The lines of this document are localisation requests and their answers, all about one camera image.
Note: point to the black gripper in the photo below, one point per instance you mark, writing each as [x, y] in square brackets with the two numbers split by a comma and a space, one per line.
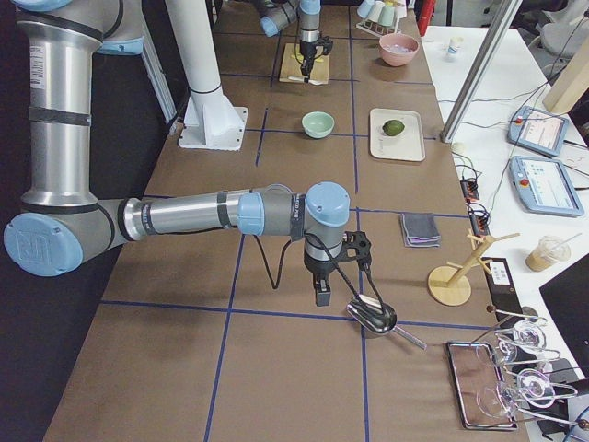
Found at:
[307, 49]
[319, 268]

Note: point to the light green bowl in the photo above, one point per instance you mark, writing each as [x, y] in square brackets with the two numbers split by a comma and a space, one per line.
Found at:
[318, 124]

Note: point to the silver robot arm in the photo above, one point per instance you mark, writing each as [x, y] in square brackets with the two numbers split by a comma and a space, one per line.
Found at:
[63, 224]
[276, 16]

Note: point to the pink bowl with ice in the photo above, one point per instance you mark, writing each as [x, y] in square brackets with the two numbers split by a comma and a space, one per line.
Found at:
[397, 49]

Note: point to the bamboo cutting board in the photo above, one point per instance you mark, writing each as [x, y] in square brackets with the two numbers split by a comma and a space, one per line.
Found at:
[290, 67]

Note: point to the metal scoop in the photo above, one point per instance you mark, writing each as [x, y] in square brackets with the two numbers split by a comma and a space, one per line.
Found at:
[379, 318]

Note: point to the pastel cups on rack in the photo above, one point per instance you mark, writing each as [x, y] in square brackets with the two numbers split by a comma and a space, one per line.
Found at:
[380, 18]

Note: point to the green avocado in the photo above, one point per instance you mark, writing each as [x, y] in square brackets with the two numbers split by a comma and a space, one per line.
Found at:
[393, 128]

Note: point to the grey folded cloth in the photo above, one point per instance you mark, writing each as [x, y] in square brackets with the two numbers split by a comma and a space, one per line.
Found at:
[419, 230]

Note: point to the wooden mug tree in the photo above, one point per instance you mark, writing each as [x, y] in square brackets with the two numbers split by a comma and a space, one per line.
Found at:
[448, 284]

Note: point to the white rabbit tray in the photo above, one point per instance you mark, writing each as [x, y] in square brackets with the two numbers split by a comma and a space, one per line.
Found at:
[406, 146]

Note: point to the small white bottle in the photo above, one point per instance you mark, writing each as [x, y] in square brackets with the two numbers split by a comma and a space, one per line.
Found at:
[453, 48]

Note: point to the lower orange electronics board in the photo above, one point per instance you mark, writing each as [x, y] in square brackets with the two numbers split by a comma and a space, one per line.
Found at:
[479, 220]

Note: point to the orange electronics board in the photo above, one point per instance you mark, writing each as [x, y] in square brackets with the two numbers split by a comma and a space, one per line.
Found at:
[479, 220]
[470, 190]

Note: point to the upper orange electronics board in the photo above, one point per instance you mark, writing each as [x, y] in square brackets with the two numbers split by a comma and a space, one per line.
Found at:
[470, 190]

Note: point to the black label box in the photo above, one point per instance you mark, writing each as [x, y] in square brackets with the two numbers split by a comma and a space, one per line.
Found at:
[501, 286]

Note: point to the metal mirror tray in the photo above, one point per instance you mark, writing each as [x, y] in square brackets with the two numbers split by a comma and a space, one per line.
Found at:
[473, 372]

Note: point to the wine glass rack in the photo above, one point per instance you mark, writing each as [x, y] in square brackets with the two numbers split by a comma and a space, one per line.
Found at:
[519, 351]

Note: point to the iced coffee cup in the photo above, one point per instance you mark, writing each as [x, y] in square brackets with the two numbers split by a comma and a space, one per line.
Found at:
[549, 251]

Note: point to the lower teach pendant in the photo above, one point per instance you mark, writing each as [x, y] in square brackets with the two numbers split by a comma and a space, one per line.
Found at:
[544, 187]

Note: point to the teach pendant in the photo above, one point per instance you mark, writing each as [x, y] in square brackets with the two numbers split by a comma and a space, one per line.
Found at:
[544, 187]
[538, 131]

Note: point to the upper teach pendant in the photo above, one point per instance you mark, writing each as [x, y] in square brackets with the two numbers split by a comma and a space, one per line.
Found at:
[538, 131]

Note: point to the black laptop corner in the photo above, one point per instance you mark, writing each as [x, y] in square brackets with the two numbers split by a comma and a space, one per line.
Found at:
[566, 298]

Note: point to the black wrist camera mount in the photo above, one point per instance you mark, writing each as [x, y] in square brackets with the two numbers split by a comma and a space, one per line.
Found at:
[356, 247]

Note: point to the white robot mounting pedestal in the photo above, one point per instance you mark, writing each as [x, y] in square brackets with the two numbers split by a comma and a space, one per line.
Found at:
[210, 121]

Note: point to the aluminium frame post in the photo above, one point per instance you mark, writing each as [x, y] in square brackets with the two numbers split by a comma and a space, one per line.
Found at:
[490, 45]

